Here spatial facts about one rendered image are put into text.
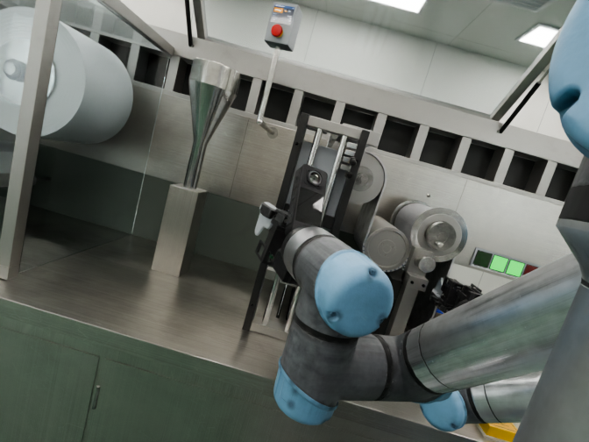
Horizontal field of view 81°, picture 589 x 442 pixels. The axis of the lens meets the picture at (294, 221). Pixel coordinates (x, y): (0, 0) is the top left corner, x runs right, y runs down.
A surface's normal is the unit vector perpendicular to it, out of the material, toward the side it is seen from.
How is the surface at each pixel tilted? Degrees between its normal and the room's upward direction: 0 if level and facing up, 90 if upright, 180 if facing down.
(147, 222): 90
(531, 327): 104
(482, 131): 90
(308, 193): 60
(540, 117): 90
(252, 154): 90
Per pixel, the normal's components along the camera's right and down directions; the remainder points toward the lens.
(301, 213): 0.44, -0.26
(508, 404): -0.69, 0.00
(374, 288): 0.30, 0.25
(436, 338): -0.91, -0.27
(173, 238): -0.07, 0.15
